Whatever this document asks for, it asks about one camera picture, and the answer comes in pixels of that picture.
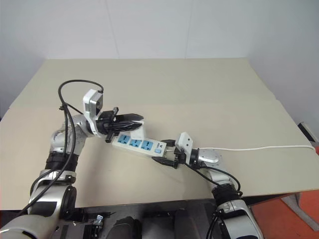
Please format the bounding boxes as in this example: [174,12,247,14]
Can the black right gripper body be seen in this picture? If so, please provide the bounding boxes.
[172,146,187,170]

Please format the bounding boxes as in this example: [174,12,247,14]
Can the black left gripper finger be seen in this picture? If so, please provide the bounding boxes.
[118,113,144,123]
[115,120,145,131]

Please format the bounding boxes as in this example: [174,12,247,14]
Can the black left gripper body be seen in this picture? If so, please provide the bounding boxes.
[96,106,121,144]

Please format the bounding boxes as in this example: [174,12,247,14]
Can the white charger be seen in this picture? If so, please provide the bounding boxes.
[130,121,146,140]

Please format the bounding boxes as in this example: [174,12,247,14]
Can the white power strip blue sockets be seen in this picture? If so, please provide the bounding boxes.
[111,132,168,158]

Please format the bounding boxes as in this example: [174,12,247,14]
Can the small dark rounded shape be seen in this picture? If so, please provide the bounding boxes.
[109,216,143,239]

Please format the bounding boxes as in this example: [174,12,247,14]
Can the grey table leg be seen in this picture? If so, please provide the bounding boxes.
[281,193,319,230]

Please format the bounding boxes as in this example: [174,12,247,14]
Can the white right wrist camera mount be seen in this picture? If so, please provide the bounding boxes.
[173,132,194,164]

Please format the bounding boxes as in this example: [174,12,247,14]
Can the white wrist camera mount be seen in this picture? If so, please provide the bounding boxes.
[82,88,105,137]
[173,132,194,164]

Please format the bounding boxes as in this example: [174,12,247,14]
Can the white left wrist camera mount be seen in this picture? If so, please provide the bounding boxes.
[82,88,105,137]

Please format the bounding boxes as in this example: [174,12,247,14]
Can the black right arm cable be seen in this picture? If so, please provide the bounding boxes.
[184,161,244,239]

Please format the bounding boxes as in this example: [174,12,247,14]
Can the white power strip cable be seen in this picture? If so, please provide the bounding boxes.
[164,144,316,153]

